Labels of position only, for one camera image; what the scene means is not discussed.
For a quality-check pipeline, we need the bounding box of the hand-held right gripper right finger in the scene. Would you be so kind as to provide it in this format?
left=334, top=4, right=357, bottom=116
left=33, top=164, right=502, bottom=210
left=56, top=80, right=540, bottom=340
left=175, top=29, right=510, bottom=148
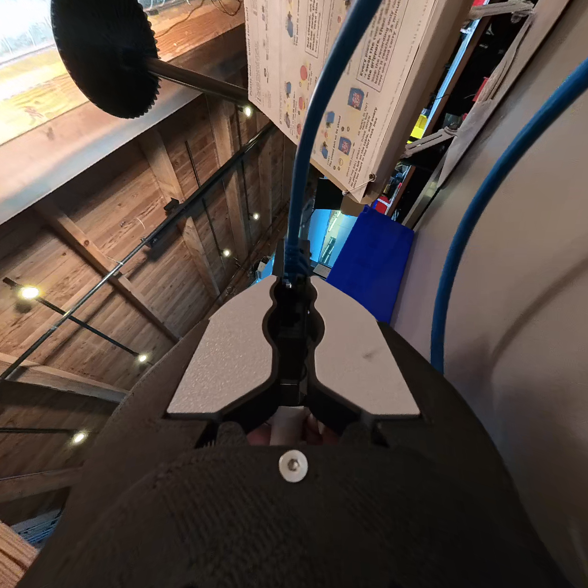
left=307, top=278, right=422, bottom=421

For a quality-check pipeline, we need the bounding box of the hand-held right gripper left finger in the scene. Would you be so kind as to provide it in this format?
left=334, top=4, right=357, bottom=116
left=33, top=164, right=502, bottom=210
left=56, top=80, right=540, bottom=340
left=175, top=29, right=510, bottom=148
left=165, top=278, right=280, bottom=421

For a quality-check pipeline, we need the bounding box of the black network switch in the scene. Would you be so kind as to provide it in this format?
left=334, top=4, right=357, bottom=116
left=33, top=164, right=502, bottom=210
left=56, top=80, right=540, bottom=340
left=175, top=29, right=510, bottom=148
left=273, top=239, right=318, bottom=409

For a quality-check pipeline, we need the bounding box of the blue ethernet cable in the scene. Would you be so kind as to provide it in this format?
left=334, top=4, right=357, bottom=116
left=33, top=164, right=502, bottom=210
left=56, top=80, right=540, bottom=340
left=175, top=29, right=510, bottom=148
left=285, top=0, right=588, bottom=375

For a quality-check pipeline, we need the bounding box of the person's left hand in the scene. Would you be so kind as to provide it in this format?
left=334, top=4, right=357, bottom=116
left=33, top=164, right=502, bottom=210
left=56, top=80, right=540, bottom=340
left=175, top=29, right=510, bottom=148
left=247, top=410, right=340, bottom=446

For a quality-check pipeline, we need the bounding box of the blue plastic bin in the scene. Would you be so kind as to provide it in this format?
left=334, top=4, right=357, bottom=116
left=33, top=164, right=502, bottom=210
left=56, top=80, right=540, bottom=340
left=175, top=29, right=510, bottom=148
left=326, top=205, right=415, bottom=324

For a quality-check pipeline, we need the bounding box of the printed instruction poster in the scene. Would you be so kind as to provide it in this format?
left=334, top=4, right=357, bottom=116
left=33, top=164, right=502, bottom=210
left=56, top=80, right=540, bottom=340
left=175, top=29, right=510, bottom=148
left=243, top=0, right=441, bottom=196

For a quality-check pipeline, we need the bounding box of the black round ribbed lamp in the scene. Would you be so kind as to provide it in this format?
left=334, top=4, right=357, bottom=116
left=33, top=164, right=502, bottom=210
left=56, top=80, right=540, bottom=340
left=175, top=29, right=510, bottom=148
left=51, top=0, right=251, bottom=119

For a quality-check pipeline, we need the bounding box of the black ceiling light rail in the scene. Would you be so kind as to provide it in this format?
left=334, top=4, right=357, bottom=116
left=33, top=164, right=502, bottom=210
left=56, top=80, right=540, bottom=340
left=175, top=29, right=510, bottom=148
left=0, top=122, right=276, bottom=382
left=2, top=276, right=152, bottom=366

